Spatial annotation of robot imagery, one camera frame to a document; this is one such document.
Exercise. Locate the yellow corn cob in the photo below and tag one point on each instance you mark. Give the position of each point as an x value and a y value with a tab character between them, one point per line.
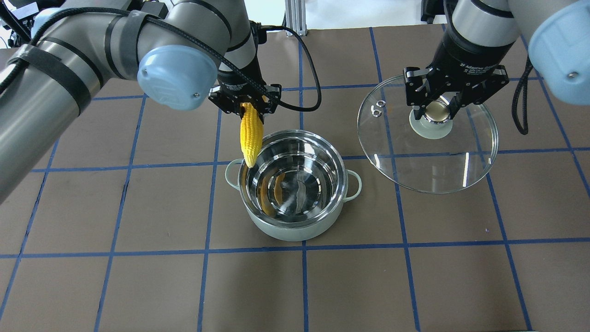
251	135

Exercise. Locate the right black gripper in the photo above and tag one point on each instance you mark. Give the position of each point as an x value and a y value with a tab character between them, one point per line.
462	59

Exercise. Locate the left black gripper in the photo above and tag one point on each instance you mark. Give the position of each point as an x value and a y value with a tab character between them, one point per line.
238	81

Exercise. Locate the glass pot lid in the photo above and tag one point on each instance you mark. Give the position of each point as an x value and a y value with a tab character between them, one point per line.
434	154

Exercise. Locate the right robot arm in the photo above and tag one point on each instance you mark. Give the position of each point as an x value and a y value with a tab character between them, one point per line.
479	35

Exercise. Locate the light green electric pot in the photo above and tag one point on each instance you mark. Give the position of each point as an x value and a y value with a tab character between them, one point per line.
297	186

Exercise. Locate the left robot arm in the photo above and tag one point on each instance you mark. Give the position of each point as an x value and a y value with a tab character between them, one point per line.
201	50

